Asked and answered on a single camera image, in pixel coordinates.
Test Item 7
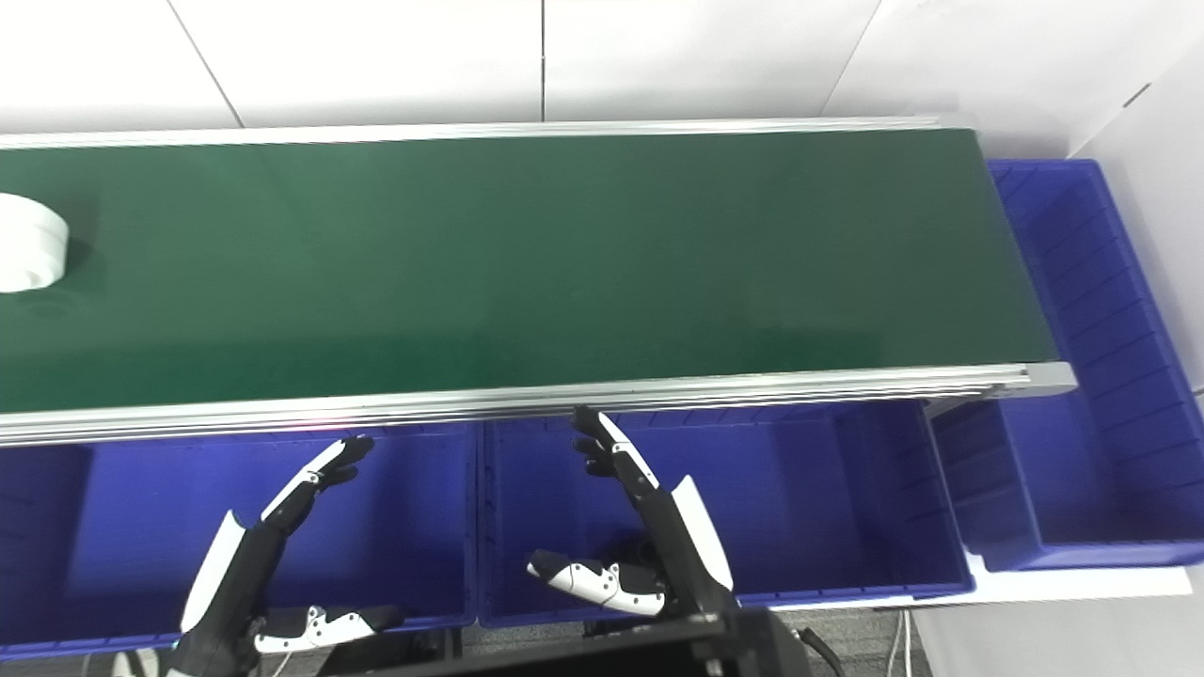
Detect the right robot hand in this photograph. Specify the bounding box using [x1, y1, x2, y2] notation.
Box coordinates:
[525, 405, 737, 619]

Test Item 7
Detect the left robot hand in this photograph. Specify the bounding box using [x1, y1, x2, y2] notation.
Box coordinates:
[179, 434, 407, 655]

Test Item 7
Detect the white round plastic part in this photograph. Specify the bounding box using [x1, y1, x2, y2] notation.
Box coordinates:
[0, 193, 71, 293]

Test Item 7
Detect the blue plastic bin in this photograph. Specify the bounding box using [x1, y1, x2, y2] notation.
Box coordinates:
[929, 158, 1204, 574]
[0, 423, 481, 661]
[477, 402, 976, 629]

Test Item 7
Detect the green conveyor belt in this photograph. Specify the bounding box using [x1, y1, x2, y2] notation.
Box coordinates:
[0, 115, 1079, 449]
[0, 128, 1060, 415]

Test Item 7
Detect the white base board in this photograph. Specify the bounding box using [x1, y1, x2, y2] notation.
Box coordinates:
[967, 553, 1204, 605]

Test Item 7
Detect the white cable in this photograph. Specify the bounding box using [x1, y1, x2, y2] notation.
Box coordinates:
[882, 609, 915, 677]

